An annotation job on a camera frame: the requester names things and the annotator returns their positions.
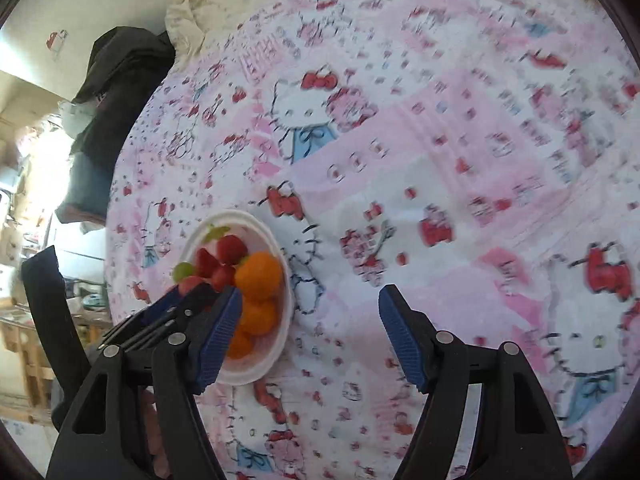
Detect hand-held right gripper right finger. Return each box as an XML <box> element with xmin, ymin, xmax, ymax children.
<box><xmin>378</xmin><ymin>284</ymin><xmax>573</xmax><ymax>480</ymax></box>

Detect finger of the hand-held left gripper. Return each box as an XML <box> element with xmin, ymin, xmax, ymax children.
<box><xmin>100</xmin><ymin>285</ymin><xmax>221</xmax><ymax>354</ymax></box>

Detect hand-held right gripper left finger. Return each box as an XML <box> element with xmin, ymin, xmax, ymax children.
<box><xmin>46</xmin><ymin>285</ymin><xmax>244</xmax><ymax>480</ymax></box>

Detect small mandarin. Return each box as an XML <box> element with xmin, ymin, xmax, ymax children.
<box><xmin>227</xmin><ymin>327</ymin><xmax>253</xmax><ymax>359</ymax></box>
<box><xmin>240</xmin><ymin>299</ymin><xmax>280</xmax><ymax>336</ymax></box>

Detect small red tomato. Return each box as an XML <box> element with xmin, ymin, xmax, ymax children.
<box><xmin>211</xmin><ymin>266</ymin><xmax>236</xmax><ymax>291</ymax></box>

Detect red strawberry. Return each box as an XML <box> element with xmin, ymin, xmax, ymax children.
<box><xmin>195</xmin><ymin>247</ymin><xmax>221</xmax><ymax>278</ymax></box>
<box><xmin>216</xmin><ymin>235</ymin><xmax>248</xmax><ymax>266</ymax></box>

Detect large orange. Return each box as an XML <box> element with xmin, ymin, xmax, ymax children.
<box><xmin>234</xmin><ymin>252</ymin><xmax>283</xmax><ymax>303</ymax></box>

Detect white pink paper plate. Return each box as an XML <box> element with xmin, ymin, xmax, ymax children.
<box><xmin>175</xmin><ymin>210</ymin><xmax>293</xmax><ymax>386</ymax></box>

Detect blue jeans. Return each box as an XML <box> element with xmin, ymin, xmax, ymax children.
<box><xmin>55</xmin><ymin>154</ymin><xmax>117</xmax><ymax>224</ymax></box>

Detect pink cartoon printed blanket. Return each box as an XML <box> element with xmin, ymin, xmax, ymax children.
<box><xmin>102</xmin><ymin>0</ymin><xmax>640</xmax><ymax>480</ymax></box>

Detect black garment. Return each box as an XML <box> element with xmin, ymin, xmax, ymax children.
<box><xmin>72</xmin><ymin>27</ymin><xmax>176</xmax><ymax>171</ymax></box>

